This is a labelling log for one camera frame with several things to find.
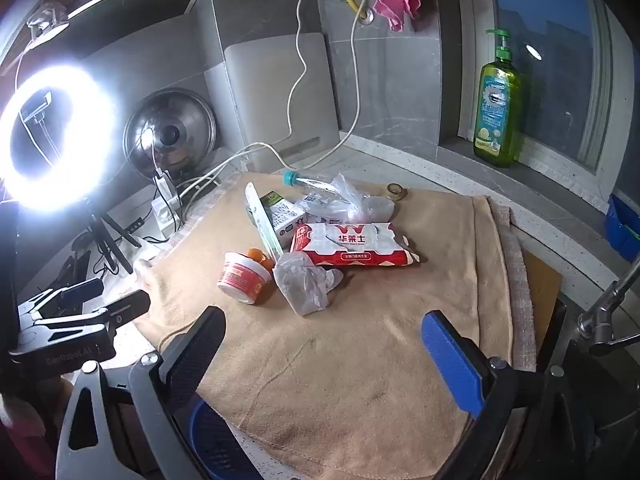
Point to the black tripod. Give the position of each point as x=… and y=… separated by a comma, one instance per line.
x=102, y=240

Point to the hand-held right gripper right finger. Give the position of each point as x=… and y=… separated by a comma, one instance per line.
x=450, y=360

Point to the crumpled white plastic glove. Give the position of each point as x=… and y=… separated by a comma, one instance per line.
x=300, y=285

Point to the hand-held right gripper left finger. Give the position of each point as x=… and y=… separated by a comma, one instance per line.
x=197, y=350

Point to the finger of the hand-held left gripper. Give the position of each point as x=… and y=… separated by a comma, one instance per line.
x=120, y=310
x=70, y=292

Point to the grey cutting board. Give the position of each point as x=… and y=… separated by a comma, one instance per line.
x=280, y=90

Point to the steel pot lid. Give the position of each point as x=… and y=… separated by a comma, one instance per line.
x=147, y=125

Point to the white charger plug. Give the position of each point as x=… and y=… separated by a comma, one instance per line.
x=166, y=185

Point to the tan towel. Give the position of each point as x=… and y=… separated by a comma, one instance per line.
x=350, y=360

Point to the white power strip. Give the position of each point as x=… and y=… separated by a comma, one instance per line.
x=167, y=222

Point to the clear plastic clip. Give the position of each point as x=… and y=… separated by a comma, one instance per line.
x=47, y=22

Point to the brown board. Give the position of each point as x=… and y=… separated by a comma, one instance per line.
x=542, y=285

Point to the blue plastic basket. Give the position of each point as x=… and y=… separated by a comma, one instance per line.
x=220, y=445

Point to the red tissue packet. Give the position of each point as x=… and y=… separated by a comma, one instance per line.
x=350, y=249

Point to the green dish soap bottle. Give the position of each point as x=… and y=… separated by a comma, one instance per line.
x=497, y=110

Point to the red and white cup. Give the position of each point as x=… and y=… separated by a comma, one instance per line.
x=240, y=275

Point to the metal sink faucet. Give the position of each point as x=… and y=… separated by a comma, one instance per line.
x=595, y=320

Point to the person's left forearm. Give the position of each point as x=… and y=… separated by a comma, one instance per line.
x=25, y=440

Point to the clear plastic bag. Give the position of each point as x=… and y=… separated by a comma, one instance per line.
x=360, y=201

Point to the clear toothbrush package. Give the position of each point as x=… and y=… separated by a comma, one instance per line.
x=257, y=215

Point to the blue plastic box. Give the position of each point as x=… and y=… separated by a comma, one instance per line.
x=622, y=227

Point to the clear plastic bottle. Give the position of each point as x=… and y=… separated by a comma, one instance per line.
x=307, y=184

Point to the grey checked cloth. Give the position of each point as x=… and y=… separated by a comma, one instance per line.
x=520, y=300

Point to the small brown tape roll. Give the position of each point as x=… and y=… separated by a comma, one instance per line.
x=395, y=191

